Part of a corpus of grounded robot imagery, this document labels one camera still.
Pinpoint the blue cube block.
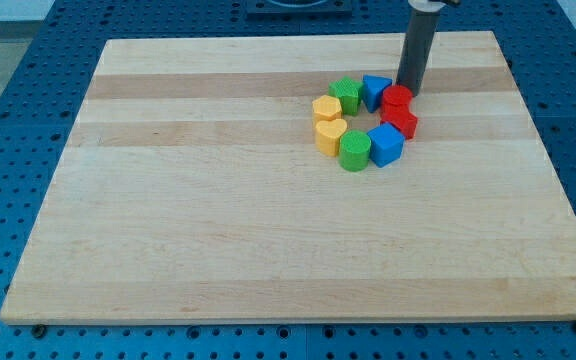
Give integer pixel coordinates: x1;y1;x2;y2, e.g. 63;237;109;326
367;123;405;168

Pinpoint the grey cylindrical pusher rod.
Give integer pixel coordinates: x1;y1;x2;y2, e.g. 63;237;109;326
396;0;461;97

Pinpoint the red hexagon block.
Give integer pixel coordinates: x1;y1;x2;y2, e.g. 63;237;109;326
380;106;418;140

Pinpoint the green star block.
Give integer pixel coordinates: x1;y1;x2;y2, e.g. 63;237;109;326
328;76;363;116

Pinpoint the yellow pentagon block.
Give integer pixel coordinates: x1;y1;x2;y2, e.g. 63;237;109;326
312;95;342;126

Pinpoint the red circle block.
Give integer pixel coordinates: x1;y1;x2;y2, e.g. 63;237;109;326
381;85;413;112

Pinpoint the green cylinder block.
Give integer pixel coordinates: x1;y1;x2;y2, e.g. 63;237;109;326
338;130;372;172

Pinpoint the yellow heart block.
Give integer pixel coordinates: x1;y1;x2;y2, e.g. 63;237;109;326
315;118;348;157

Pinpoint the blue triangle block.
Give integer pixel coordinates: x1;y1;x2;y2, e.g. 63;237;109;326
362;74;392;113

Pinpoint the wooden board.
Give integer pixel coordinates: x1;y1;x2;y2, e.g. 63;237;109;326
0;31;576;325

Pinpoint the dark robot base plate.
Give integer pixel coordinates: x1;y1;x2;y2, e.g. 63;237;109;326
243;0;353;18

